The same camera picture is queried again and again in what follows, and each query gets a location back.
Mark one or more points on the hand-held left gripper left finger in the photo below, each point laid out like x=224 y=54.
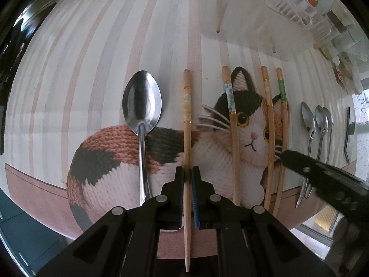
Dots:
x=179 y=185

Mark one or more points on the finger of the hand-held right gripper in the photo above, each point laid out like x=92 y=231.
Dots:
x=320 y=176

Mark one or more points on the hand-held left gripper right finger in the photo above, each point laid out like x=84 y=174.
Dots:
x=196 y=196

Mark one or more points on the yellow band wooden chopstick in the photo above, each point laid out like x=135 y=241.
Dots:
x=186 y=138

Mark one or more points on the small steel spoon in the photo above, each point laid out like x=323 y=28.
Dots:
x=320 y=119
x=329 y=127
x=307 y=119

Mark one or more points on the green band wooden chopstick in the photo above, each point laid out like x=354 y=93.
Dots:
x=284 y=115

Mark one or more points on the blue band wooden chopstick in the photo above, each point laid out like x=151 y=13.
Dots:
x=233 y=127

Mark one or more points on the orange band wooden chopstick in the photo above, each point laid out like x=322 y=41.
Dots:
x=269 y=115

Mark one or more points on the large steel spoon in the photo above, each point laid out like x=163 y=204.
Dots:
x=141 y=104

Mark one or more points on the clear plastic packets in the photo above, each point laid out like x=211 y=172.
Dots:
x=344 y=60

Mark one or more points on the cat print striped mat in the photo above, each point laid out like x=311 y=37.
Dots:
x=95 y=72

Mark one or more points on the clear plastic rack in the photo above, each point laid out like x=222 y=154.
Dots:
x=294 y=11

